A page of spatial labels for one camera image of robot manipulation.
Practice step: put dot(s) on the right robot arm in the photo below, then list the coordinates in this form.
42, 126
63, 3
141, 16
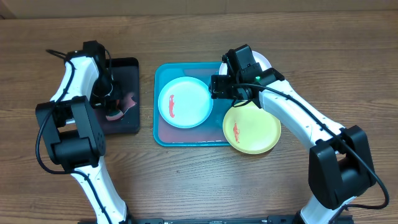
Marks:
340, 162

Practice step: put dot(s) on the pink green sponge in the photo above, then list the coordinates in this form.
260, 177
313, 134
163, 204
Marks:
122, 106

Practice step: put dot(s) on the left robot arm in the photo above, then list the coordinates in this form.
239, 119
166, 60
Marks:
72, 133

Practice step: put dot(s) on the white plate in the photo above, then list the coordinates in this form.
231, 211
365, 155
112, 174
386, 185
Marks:
259, 58

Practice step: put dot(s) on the yellow plate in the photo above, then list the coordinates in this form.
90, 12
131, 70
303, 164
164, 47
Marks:
250, 129

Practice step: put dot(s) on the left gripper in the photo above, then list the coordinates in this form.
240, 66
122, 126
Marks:
104, 102

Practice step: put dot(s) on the black rectangular tray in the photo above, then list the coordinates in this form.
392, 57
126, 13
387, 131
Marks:
126, 73

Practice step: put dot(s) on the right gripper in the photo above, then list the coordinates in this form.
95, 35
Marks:
221, 91

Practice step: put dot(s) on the light blue plate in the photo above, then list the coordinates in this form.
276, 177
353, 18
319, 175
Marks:
185, 102

